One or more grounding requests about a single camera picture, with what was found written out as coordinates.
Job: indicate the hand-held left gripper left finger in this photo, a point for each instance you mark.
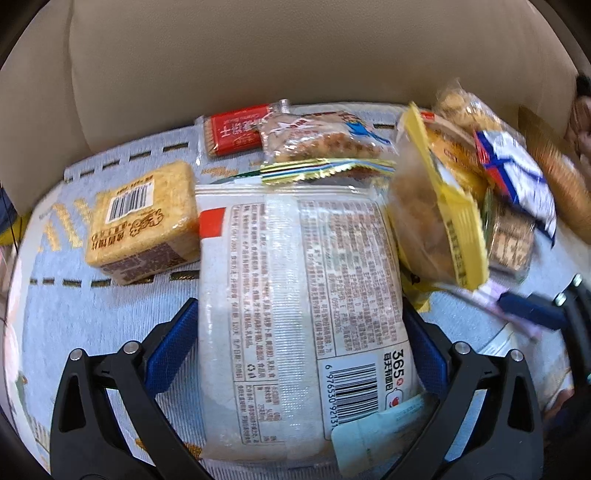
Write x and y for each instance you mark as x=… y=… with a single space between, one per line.
x=175 y=334

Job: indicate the tan cracker packet with barcode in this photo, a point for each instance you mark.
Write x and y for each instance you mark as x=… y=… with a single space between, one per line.
x=138 y=230

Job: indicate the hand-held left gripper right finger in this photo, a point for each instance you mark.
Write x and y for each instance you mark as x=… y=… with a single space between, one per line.
x=434 y=364

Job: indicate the beige leather sofa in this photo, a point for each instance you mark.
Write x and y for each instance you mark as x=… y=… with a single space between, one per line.
x=231 y=55

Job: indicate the gold ribbed bowl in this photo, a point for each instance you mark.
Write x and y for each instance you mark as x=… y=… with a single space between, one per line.
x=554 y=161

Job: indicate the small brown grain bar packet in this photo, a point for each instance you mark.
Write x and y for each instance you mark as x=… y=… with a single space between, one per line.
x=508 y=240

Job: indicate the brown pink puffer jacket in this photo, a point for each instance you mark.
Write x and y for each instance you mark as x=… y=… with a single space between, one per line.
x=584 y=138

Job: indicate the orange cracker packet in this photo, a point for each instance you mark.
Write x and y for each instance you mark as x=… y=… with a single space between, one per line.
x=455 y=157

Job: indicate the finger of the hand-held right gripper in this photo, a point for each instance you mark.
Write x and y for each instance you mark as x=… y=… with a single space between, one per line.
x=531 y=309

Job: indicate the dark blue yellow object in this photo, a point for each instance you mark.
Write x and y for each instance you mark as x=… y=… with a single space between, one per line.
x=7 y=230

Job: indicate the yellow foil packet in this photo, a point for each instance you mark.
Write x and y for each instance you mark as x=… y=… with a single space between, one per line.
x=323 y=170

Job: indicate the yellow-edged clear bread packet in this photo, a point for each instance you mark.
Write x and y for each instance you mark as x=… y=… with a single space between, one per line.
x=420 y=221

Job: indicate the clear packet of brown snacks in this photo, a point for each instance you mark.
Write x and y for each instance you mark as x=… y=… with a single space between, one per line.
x=466 y=110

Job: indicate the brown snack packet blue print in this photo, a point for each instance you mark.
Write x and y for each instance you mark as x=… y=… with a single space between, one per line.
x=314 y=138

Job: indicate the light blue printed blanket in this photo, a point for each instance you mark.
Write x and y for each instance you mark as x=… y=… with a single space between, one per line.
x=60 y=300

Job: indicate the pale purple snack packet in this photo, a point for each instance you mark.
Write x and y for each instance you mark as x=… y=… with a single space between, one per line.
x=485 y=300

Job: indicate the large white bread packet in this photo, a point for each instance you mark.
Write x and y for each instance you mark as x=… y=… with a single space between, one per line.
x=286 y=300

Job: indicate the red biscuit packet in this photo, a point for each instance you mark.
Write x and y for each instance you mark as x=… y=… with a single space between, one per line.
x=231 y=131

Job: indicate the blue and white snack packet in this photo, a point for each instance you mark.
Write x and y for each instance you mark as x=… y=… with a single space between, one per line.
x=517 y=170

